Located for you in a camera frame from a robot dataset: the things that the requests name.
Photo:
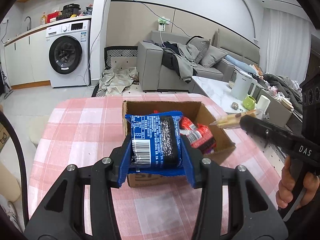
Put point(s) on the blue cookie packet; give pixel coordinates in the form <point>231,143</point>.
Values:
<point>156,144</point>

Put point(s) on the beige biscuit packet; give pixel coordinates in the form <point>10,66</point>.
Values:
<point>232,121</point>

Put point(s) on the white electric kettle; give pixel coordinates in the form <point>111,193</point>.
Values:
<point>244,86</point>

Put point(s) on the green cup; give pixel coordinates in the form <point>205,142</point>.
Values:
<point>249,103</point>

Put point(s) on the grey square cushion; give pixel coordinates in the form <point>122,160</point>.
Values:
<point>212,57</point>

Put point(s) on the person's right hand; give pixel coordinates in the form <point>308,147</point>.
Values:
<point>284,194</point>

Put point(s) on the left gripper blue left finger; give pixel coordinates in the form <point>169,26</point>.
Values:
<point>79,204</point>

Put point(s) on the red snack packet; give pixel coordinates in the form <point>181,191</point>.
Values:
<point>200,136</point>

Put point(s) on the small round metal object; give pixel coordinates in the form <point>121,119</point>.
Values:
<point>236,107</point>

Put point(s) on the dark clothes pile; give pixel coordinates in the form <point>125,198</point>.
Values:
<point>180,58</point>

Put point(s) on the pink checked tablecloth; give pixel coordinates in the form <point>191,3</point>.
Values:
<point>82,131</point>

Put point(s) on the kitchen faucet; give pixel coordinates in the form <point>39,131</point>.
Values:
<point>28,19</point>

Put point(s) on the brown cardboard SF box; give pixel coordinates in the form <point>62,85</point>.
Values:
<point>198,113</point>

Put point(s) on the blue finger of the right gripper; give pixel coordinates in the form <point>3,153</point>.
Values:
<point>268,131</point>

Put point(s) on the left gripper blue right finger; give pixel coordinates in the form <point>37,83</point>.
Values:
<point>252,215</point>

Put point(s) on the black pressure cooker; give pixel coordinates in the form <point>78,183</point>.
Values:
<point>68,11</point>

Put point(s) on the white cup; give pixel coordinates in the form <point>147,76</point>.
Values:
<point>263,103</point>

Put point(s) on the white kitchen base cabinets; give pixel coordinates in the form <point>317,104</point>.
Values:
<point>26,59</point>

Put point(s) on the crumpled beige cloth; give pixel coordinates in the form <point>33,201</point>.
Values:
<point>115,80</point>

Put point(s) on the white power strip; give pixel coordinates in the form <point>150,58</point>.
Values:
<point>162,22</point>

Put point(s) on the white marble coffee table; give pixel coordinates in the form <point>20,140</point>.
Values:
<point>220,93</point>

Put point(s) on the white washing machine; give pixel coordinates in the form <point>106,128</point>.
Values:
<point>68,54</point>

